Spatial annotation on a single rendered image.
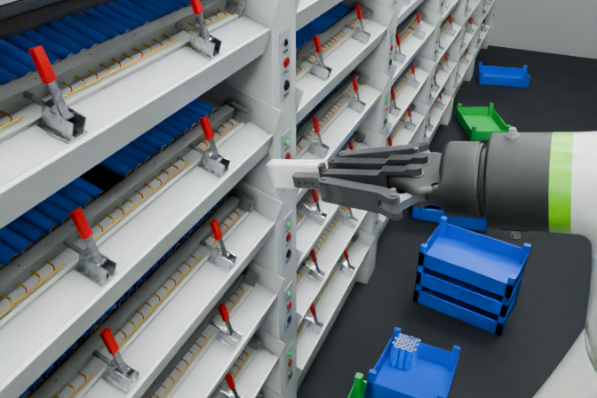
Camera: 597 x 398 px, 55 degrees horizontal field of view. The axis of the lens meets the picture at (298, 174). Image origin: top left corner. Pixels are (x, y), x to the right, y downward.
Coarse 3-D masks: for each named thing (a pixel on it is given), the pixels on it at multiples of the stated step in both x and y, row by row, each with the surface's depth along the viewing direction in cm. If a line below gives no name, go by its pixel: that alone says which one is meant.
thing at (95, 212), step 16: (224, 112) 97; (176, 144) 87; (160, 160) 83; (176, 160) 87; (128, 176) 79; (144, 176) 80; (112, 192) 75; (128, 192) 77; (96, 208) 73; (112, 208) 75; (64, 224) 69; (96, 224) 72; (112, 224) 73; (48, 240) 67; (64, 240) 68; (32, 256) 64; (48, 256) 66; (0, 272) 62; (16, 272) 62; (32, 272) 64; (0, 288) 60
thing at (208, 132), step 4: (204, 116) 85; (200, 120) 85; (204, 120) 85; (208, 120) 86; (204, 124) 85; (208, 124) 86; (204, 128) 85; (208, 128) 86; (204, 132) 86; (208, 132) 85; (212, 132) 86; (208, 136) 86; (212, 136) 86; (208, 140) 86; (212, 140) 87; (212, 144) 87; (212, 148) 87; (216, 148) 87; (212, 152) 87; (216, 152) 87; (212, 156) 88; (216, 156) 87; (216, 160) 87
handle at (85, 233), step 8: (80, 208) 64; (72, 216) 64; (80, 216) 64; (80, 224) 64; (88, 224) 65; (80, 232) 65; (88, 232) 65; (88, 240) 65; (88, 248) 66; (96, 248) 66; (96, 256) 66
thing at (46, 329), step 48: (240, 96) 100; (240, 144) 96; (144, 192) 81; (192, 192) 84; (96, 240) 72; (144, 240) 74; (96, 288) 67; (0, 336) 59; (48, 336) 60; (0, 384) 55
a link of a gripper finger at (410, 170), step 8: (320, 168) 60; (384, 168) 58; (392, 168) 58; (400, 168) 57; (408, 168) 56; (416, 168) 56; (320, 176) 61; (328, 176) 60; (336, 176) 60; (344, 176) 60; (352, 176) 59; (360, 176) 59; (368, 176) 58; (376, 176) 58; (384, 176) 58; (416, 176) 56; (376, 184) 58; (384, 184) 58
